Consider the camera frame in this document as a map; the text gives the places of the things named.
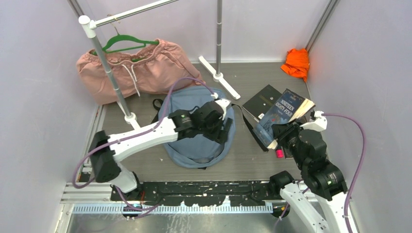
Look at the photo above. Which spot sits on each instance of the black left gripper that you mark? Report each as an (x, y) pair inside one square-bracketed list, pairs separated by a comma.
[(216, 135)]

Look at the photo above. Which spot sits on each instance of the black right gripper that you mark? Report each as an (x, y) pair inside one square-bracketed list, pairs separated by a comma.
[(282, 130)]

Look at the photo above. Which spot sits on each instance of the blue Nineteen Eighty-Four book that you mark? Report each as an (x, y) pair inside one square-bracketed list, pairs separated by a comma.
[(287, 108)]

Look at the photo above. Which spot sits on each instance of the blue backpack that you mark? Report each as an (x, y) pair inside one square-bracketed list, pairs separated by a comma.
[(197, 152)]

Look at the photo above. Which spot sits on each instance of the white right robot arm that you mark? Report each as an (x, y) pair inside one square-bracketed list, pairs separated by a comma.
[(322, 178)]

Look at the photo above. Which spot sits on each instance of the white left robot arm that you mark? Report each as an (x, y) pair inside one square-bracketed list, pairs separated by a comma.
[(108, 151)]

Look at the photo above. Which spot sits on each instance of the pink highlighter marker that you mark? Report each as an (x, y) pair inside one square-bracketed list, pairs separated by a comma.
[(279, 153)]

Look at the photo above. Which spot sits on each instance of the black notebook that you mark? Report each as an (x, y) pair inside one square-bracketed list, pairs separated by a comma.
[(259, 104)]

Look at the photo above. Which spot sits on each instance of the orange cloth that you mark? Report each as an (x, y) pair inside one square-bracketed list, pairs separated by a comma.
[(297, 64)]

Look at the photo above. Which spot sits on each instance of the green clothes hanger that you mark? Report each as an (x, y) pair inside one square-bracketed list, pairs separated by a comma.
[(121, 42)]

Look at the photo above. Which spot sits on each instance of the metal clothes rack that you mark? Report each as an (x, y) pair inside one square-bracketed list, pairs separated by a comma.
[(89, 26)]

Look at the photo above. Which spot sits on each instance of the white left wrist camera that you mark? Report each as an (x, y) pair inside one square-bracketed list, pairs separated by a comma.
[(222, 102)]

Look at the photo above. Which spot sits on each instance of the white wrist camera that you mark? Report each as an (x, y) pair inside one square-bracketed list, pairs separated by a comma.
[(318, 122), (222, 102)]

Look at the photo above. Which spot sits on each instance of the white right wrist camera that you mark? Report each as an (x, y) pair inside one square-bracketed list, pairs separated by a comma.
[(318, 122)]

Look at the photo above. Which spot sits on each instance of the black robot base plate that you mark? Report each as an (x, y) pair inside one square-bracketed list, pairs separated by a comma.
[(204, 193)]

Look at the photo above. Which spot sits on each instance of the pink drawstring shorts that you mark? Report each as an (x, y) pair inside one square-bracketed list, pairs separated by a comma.
[(153, 70)]

